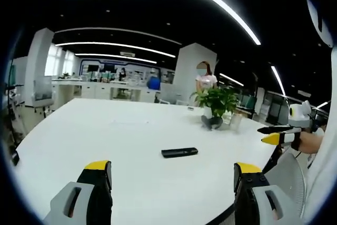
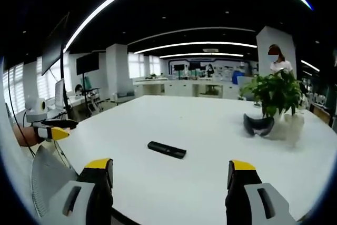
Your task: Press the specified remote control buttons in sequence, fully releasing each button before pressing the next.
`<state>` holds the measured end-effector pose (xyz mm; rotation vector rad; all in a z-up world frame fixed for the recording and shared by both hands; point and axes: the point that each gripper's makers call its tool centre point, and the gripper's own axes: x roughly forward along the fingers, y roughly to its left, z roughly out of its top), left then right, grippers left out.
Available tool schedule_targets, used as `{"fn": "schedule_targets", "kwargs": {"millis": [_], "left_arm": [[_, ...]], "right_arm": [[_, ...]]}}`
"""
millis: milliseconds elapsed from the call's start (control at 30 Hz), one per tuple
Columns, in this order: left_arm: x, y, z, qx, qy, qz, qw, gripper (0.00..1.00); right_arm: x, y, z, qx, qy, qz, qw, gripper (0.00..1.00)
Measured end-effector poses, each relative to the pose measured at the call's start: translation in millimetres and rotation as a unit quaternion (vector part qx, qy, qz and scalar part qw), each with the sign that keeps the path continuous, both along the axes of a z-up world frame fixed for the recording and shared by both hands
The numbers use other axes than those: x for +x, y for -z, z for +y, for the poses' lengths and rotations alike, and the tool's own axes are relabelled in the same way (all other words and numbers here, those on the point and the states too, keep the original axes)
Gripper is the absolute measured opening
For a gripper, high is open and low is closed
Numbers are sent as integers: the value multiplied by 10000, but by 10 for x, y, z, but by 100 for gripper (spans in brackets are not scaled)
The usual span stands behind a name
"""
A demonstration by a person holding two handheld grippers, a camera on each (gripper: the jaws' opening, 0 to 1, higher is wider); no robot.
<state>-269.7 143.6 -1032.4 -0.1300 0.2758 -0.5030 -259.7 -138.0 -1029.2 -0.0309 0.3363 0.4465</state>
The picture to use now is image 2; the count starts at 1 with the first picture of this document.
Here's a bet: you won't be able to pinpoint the black screen on stand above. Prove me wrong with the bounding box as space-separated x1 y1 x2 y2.
76 52 101 76

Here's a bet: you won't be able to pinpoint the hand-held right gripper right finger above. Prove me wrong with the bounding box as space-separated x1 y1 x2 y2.
225 159 298 225

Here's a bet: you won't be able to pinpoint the white computer monitor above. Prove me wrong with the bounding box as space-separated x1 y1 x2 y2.
54 78 65 110

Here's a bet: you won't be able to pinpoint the black remote control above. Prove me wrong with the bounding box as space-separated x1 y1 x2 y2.
147 141 187 160

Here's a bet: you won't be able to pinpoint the grey mesh chair back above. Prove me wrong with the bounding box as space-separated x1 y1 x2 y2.
31 145 80 218

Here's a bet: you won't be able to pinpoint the dark headset goggles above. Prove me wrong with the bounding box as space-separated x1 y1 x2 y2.
243 113 275 138

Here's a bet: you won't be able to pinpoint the green potted plant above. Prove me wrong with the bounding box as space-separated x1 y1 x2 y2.
239 69 304 121

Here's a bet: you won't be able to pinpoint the long white counter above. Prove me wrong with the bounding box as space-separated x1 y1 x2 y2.
132 77 241 100

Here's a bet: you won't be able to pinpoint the black cable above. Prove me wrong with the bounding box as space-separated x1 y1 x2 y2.
7 66 37 158

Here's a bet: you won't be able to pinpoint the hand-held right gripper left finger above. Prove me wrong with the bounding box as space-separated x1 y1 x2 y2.
48 158 114 225

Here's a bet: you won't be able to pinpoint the large hanging black monitor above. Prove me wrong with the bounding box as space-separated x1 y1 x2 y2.
41 12 70 76

